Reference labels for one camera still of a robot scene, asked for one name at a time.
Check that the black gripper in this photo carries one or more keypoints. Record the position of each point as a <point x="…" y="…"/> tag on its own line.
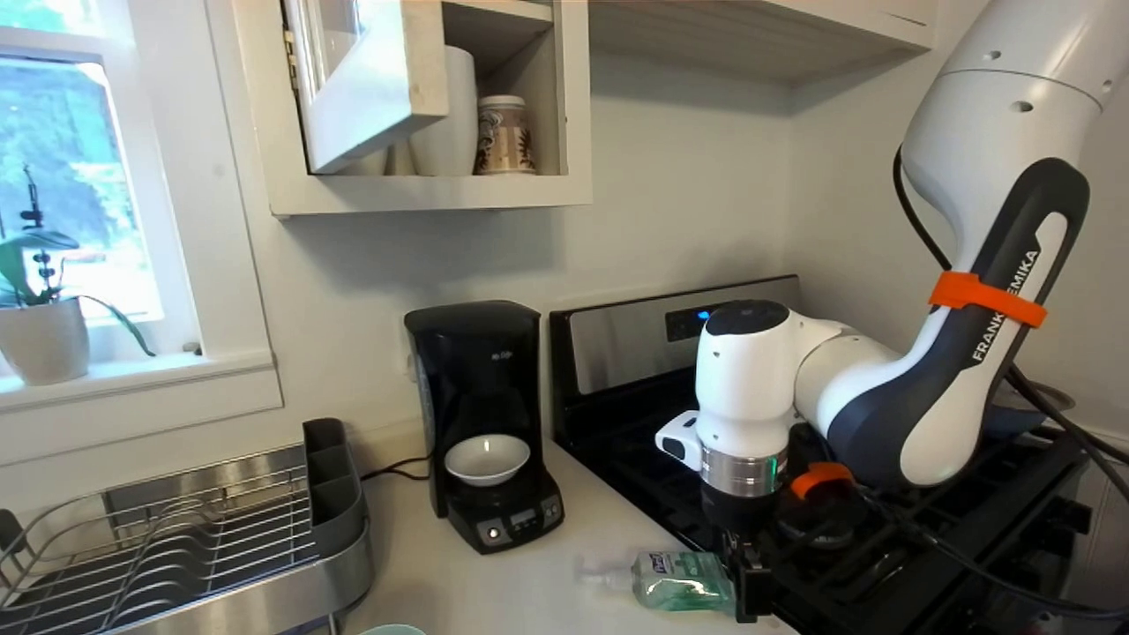
<point x="744" y="517"/>

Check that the clear green soap dispenser bottle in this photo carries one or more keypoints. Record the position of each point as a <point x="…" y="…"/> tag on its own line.
<point x="684" y="578"/>

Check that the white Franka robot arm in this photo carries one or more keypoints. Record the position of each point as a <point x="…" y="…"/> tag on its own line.
<point x="1011" y="179"/>

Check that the black gas stove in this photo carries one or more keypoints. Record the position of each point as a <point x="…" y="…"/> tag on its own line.
<point x="624" y="340"/>

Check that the white bowl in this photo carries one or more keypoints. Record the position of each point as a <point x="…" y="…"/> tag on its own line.
<point x="490" y="461"/>

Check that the black coffee maker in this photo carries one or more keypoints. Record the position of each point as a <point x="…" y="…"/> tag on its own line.
<point x="480" y="364"/>

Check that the teal cup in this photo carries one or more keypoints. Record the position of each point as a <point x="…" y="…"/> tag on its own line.
<point x="394" y="630"/>

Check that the black utensil holder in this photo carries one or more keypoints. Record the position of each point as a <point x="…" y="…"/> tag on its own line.
<point x="334" y="478"/>

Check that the patterned glass jar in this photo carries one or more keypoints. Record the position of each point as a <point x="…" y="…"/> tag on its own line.
<point x="506" y="136"/>

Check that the white overhead cabinet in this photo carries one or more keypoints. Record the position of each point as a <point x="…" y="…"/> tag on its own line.
<point x="752" y="35"/>

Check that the white vase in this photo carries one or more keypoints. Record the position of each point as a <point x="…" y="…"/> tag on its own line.
<point x="450" y="117"/>

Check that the stainless steel dish rack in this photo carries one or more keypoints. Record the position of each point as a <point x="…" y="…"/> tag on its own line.
<point x="178" y="551"/>

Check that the white cabinet door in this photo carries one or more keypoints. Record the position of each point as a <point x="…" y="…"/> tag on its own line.
<point x="376" y="82"/>

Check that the orchid in white pot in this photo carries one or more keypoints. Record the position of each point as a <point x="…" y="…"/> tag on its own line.
<point x="45" y="340"/>

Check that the white framed window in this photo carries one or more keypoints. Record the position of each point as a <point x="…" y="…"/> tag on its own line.
<point x="82" y="153"/>

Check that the white open wall cabinet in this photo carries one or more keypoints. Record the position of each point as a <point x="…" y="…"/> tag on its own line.
<point x="518" y="194"/>

